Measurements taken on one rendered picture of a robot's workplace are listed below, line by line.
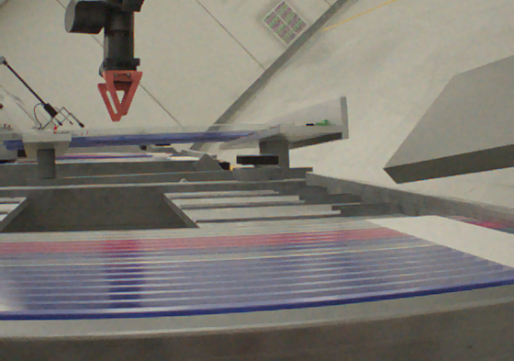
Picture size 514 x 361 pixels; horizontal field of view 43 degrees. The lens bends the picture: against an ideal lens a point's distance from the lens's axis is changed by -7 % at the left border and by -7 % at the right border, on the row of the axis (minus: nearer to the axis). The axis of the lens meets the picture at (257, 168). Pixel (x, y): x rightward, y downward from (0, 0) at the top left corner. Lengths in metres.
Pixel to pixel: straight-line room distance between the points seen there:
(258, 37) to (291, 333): 8.39
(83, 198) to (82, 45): 7.50
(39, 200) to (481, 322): 0.72
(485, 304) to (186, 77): 8.17
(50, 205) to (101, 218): 0.07
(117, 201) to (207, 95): 7.54
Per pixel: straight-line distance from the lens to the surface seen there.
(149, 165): 1.68
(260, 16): 8.65
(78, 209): 0.91
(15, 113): 5.38
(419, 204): 0.62
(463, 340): 0.27
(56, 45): 8.40
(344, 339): 0.25
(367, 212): 0.64
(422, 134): 1.16
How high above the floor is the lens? 0.96
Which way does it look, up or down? 11 degrees down
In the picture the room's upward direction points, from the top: 45 degrees counter-clockwise
